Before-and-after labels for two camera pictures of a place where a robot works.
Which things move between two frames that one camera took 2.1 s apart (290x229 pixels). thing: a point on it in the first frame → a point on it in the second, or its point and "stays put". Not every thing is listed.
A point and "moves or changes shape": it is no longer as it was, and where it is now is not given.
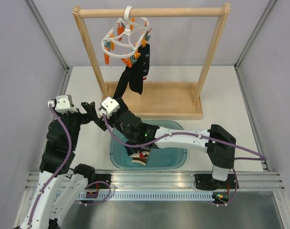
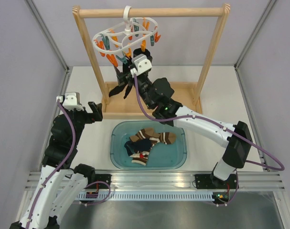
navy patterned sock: [131, 150] stays put
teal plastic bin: [159, 158] stays put
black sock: [122, 87] moves or changes shape
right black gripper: [122, 110] → [140, 75]
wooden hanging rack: [162, 99] stays put
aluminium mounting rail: [163, 181] stays put
